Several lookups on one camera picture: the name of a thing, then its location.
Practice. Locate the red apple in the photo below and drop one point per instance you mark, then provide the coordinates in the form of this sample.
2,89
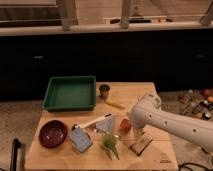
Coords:
125,125

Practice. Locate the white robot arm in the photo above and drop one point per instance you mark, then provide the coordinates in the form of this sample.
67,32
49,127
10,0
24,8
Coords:
147,111

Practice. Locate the small metal cup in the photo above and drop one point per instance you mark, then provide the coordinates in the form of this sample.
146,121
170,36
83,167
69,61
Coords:
104,91

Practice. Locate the yellow banana toy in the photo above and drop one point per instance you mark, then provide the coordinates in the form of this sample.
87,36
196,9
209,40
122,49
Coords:
114,104

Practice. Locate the grey blue cloth piece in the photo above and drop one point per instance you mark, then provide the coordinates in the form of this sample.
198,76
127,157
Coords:
106,125

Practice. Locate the green plastic tray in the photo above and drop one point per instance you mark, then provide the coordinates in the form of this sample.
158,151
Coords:
70,93

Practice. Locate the wooden block stamp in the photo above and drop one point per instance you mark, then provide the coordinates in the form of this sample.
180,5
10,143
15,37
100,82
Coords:
141,143

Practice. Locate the dark red bowl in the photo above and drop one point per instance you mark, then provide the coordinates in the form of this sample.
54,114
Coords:
52,134

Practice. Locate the spice bottle rack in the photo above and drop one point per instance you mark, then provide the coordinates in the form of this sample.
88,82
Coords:
193,107

